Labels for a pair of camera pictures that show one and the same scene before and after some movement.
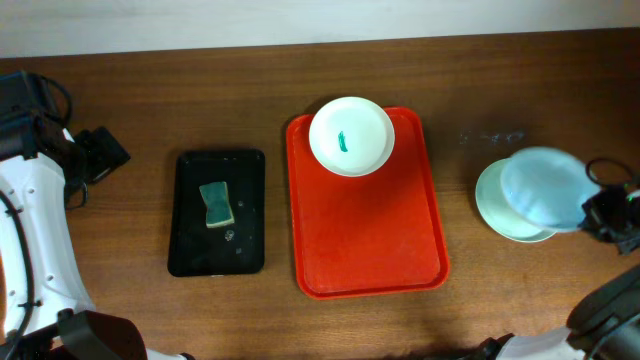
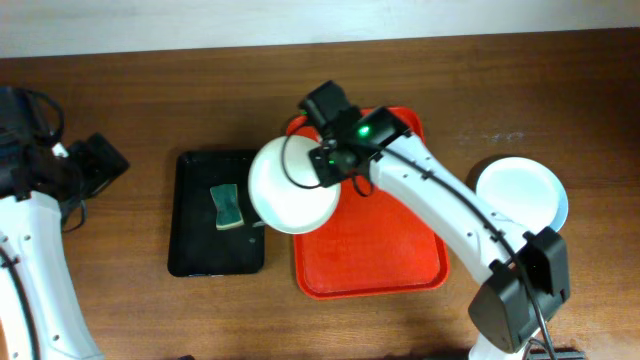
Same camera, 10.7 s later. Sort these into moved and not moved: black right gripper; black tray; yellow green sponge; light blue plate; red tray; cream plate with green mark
Moved: light blue plate; black right gripper; yellow green sponge; cream plate with green mark
Not moved: black tray; red tray
